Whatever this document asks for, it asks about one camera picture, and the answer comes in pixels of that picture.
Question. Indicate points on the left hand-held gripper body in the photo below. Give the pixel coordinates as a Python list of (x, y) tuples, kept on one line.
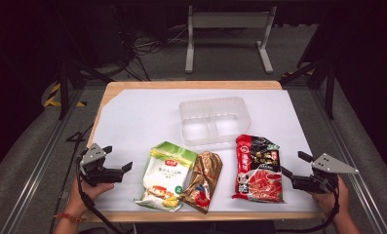
[(95, 169)]

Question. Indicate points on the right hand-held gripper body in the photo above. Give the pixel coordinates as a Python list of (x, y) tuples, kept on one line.
[(321, 178)]

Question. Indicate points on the red and black sauce packet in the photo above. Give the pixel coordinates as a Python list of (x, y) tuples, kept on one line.
[(257, 169)]

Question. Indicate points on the white and green food packet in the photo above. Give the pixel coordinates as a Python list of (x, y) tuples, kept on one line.
[(163, 175)]

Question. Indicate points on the gold foil packet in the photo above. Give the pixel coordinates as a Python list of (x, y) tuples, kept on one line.
[(202, 182)]

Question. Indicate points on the clear plastic container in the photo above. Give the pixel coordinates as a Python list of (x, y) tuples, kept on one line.
[(213, 120)]

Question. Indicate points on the person's right hand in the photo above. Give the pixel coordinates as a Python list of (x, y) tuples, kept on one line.
[(332, 201)]

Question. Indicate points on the person's left hand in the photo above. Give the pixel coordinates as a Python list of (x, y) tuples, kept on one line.
[(84, 198)]

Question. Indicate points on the black tape floor mark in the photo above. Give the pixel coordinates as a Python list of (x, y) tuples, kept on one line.
[(77, 137)]

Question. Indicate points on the white paper sheet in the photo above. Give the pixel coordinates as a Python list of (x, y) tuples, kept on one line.
[(142, 113)]

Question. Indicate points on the black metal stand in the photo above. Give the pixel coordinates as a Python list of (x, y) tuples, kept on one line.
[(329, 84), (64, 84)]

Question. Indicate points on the yellow and black hazard tape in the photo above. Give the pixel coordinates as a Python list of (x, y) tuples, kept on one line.
[(53, 94)]

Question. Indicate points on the white metal stand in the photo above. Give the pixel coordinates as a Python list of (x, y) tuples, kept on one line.
[(228, 20)]

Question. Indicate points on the aluminium floor rail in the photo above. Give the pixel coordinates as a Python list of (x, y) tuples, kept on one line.
[(35, 175), (350, 152)]

